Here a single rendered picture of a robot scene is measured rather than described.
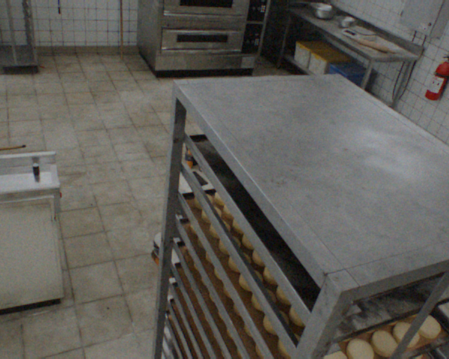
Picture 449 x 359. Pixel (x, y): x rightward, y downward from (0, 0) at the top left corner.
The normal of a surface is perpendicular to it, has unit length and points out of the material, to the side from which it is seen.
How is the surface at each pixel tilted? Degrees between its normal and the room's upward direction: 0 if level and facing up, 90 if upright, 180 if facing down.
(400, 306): 0
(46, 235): 90
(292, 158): 0
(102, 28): 90
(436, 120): 90
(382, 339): 0
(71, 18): 90
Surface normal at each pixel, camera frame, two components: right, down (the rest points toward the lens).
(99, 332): 0.14, -0.80
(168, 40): 0.39, 0.59
